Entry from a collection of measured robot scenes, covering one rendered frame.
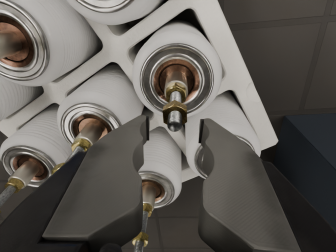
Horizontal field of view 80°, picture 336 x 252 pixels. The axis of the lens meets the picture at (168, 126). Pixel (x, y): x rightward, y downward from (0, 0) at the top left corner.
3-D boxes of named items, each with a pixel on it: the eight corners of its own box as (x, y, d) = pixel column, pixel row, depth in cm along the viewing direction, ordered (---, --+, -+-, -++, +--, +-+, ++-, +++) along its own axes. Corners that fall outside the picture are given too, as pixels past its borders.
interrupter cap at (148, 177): (165, 164, 27) (165, 168, 27) (180, 201, 31) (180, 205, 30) (114, 174, 29) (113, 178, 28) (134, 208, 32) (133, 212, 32)
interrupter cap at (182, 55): (141, 111, 23) (140, 113, 23) (139, 40, 19) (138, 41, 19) (207, 115, 23) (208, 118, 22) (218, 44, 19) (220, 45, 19)
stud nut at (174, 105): (186, 122, 15) (187, 128, 15) (164, 123, 16) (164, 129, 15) (186, 99, 14) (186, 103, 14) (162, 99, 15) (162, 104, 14)
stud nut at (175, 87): (185, 102, 19) (185, 106, 18) (167, 103, 19) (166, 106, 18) (185, 81, 18) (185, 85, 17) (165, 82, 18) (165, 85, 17)
